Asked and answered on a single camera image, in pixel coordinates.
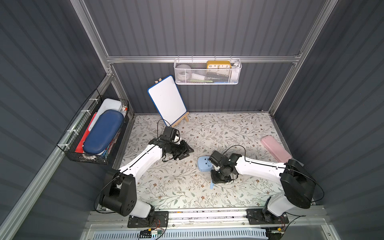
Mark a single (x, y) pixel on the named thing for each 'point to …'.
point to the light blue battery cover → (211, 185)
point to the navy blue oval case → (107, 126)
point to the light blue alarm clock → (204, 164)
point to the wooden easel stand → (186, 116)
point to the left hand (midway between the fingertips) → (193, 153)
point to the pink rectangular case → (274, 147)
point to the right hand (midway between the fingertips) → (215, 179)
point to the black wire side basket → (72, 142)
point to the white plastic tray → (107, 104)
